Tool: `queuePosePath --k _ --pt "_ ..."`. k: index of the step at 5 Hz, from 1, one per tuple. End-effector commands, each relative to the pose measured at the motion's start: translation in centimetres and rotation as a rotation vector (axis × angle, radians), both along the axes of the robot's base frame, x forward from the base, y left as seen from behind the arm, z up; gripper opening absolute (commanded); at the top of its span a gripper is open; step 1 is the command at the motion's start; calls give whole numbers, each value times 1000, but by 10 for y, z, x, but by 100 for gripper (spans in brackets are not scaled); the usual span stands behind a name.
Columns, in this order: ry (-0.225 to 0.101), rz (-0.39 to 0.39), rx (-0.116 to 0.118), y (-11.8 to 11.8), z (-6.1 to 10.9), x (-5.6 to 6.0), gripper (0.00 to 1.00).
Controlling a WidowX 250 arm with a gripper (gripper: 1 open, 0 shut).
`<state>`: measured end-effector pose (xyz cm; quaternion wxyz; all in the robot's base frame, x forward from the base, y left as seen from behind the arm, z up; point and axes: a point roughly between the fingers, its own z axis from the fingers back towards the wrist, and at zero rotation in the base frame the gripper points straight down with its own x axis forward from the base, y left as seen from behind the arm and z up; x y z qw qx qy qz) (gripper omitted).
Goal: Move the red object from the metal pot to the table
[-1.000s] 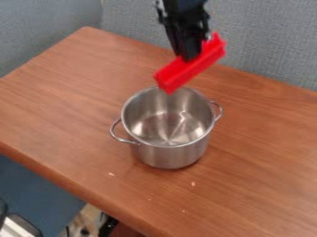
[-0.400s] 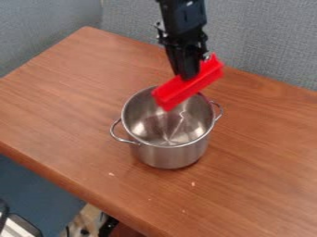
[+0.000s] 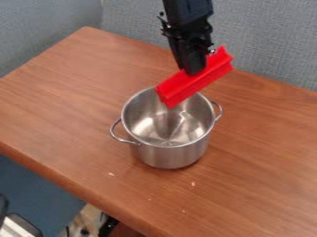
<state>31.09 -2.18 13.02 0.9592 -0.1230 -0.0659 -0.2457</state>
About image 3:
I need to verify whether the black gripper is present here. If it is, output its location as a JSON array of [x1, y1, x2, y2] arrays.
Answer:
[[158, 0, 214, 75]]

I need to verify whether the red block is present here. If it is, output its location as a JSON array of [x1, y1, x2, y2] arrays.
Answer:
[[155, 45, 234, 108]]

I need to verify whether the stainless steel pot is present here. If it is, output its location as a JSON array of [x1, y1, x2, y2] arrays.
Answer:
[[108, 87, 223, 169]]

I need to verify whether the beige clutter under table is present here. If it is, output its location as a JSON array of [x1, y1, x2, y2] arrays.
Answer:
[[65, 203, 119, 237]]

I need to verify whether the white box under table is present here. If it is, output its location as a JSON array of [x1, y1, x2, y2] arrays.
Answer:
[[0, 213, 42, 237]]

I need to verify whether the black cable loop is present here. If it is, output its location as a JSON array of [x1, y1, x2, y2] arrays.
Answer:
[[0, 193, 9, 230]]

